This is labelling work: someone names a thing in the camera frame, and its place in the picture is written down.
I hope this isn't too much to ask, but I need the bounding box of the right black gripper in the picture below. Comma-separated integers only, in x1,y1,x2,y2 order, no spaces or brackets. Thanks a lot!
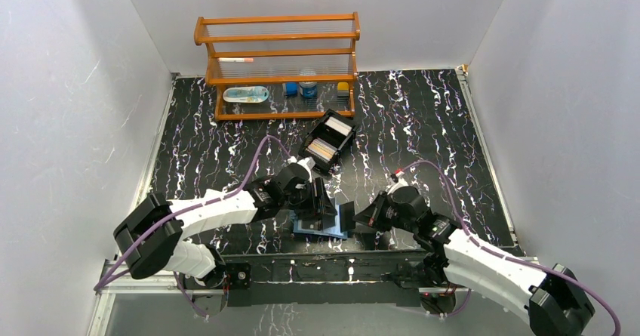
353,190,417,233

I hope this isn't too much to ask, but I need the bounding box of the blue card holder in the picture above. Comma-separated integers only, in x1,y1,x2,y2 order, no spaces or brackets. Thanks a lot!
292,210,349,239

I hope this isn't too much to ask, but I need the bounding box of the black card tray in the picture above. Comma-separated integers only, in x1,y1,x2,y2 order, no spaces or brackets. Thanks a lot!
297,109,358,174

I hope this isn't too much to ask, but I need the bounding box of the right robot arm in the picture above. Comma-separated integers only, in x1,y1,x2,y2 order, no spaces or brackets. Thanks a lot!
353,186,595,335

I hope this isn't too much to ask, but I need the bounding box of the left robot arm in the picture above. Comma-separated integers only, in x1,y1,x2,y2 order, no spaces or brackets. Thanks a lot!
113,161,338,288

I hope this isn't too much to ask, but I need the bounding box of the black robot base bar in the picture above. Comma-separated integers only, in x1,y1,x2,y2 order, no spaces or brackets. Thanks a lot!
220,251,458,309

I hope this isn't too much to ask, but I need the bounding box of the white card stack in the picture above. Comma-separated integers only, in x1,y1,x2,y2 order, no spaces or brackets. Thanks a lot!
325,116,352,137

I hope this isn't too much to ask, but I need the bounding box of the blue lidded jar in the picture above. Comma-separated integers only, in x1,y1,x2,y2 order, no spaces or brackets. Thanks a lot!
298,69,318,98

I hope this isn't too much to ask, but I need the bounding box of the yellow and grey sponge block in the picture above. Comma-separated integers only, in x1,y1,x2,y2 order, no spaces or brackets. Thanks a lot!
336,82,350,98

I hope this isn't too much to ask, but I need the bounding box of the small blue box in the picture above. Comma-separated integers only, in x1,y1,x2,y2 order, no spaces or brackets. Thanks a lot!
282,82,298,97

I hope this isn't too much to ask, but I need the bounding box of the toothbrush blister pack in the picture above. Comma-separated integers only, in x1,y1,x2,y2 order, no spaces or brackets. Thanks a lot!
223,86,269,103

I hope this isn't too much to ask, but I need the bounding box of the white and orange tube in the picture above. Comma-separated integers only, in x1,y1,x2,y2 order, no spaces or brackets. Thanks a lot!
217,57,254,63

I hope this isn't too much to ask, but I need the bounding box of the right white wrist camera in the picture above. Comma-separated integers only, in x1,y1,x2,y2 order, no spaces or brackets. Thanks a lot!
386,170,409,194

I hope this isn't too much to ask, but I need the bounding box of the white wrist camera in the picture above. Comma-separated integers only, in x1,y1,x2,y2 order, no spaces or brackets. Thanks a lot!
287,156,315,177
386,170,409,194

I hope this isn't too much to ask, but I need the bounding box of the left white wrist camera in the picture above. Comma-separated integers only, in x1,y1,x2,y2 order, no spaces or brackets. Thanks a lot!
287,156,315,177

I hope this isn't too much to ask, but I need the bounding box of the orange wooden wire shelf rack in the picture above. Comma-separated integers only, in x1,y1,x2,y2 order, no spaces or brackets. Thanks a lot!
193,12,361,121

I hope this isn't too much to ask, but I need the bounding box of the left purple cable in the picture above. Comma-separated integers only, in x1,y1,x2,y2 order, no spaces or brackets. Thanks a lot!
94,134,294,319

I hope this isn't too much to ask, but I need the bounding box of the purple cable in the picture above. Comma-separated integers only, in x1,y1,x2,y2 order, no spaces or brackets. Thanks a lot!
397,159,622,336
94,134,294,319

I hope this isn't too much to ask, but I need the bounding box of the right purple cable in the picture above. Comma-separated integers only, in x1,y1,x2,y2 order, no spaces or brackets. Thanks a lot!
397,159,622,336

